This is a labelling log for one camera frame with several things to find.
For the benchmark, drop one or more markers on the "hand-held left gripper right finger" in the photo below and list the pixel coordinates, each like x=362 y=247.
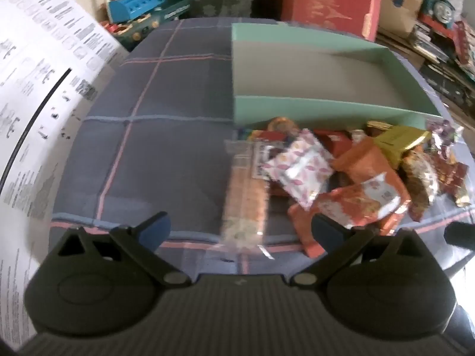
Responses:
x=326 y=230

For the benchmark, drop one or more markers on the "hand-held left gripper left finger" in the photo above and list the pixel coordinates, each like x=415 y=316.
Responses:
x=154 y=230

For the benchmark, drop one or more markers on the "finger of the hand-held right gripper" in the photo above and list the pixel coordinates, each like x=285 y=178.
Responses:
x=460 y=235

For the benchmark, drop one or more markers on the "orange white striped packet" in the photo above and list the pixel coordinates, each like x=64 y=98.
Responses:
x=349 y=207

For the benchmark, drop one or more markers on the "brown gold-edged packet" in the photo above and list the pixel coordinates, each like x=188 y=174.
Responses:
x=451 y=176

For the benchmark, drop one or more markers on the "pink leaf print packet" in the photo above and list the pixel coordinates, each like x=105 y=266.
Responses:
x=297 y=167

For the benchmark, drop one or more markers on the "plain orange snack packet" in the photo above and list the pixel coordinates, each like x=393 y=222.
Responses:
x=367 y=163

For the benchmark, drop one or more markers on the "clear cracker packet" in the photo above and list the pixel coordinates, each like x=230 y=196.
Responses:
x=245 y=200

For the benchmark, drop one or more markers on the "plain red snack packet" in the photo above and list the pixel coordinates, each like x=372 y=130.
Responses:
x=334 y=142

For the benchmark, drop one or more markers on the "purple silver packet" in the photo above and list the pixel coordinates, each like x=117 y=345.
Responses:
x=445 y=131

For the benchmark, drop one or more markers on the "yellow snack packet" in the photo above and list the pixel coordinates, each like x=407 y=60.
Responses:
x=400 y=139

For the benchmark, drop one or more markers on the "round orange snack packet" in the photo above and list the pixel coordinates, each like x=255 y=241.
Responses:
x=282 y=124

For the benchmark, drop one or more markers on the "green cardboard box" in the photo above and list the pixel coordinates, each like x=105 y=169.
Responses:
x=297 y=109

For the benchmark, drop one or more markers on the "brown textured snack packet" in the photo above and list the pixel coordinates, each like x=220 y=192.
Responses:
x=419 y=181

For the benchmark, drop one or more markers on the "blue plaid blanket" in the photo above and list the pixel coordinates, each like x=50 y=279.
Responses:
x=167 y=137

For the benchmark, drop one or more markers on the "black electronic device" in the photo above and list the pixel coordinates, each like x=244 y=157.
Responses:
x=449 y=81

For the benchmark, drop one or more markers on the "white printed paper sheet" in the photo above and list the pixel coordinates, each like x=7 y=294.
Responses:
x=37 y=81

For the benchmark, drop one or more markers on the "stack of books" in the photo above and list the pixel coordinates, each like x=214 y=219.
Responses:
x=426 y=42

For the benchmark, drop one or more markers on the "teal toy box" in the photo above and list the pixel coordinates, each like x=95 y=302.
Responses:
x=174 y=13

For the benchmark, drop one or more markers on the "blue toy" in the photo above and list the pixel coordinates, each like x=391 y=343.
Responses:
x=137 y=3

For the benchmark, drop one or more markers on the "blue toy train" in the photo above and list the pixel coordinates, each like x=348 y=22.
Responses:
x=441 y=5

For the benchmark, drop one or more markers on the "brown cardboard box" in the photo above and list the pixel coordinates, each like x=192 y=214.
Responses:
x=404 y=11

